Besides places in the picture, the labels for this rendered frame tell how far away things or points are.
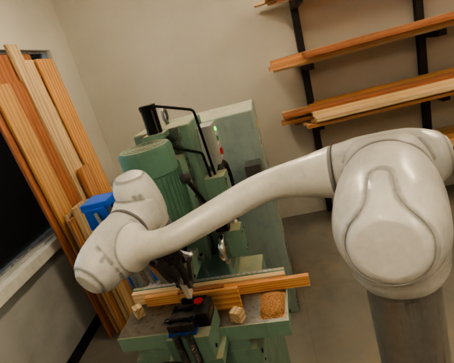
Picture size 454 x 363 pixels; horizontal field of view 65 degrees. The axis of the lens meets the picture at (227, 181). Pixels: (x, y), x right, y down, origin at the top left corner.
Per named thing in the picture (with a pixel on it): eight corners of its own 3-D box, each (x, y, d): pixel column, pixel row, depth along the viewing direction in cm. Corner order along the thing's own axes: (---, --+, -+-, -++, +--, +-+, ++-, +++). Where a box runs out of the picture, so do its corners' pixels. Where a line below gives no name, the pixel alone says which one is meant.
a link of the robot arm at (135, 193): (144, 209, 97) (119, 245, 87) (119, 163, 88) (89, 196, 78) (178, 209, 92) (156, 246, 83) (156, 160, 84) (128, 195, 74)
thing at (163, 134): (148, 156, 125) (132, 109, 120) (155, 150, 133) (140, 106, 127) (168, 151, 124) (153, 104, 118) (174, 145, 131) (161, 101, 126)
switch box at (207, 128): (206, 166, 142) (195, 128, 137) (210, 159, 152) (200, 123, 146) (221, 163, 141) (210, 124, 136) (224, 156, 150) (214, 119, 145)
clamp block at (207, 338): (172, 363, 110) (163, 341, 107) (183, 330, 123) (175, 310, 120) (217, 359, 107) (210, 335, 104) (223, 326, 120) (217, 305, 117)
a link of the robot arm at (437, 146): (333, 129, 68) (322, 153, 56) (442, 104, 59) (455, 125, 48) (348, 190, 72) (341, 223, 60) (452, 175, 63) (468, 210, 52)
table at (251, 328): (110, 376, 116) (104, 362, 114) (143, 311, 144) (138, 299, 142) (295, 359, 103) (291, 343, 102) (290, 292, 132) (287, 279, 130)
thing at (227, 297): (185, 314, 126) (178, 296, 123) (186, 311, 127) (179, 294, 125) (242, 307, 122) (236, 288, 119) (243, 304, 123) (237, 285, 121)
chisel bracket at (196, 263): (177, 290, 126) (170, 270, 123) (187, 267, 139) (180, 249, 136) (197, 287, 125) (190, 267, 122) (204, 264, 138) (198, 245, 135)
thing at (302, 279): (147, 307, 136) (143, 298, 135) (148, 303, 138) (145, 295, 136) (310, 285, 123) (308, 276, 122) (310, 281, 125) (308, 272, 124)
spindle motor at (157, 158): (140, 248, 117) (107, 160, 107) (157, 223, 133) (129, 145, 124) (190, 239, 113) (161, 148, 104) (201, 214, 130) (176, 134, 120)
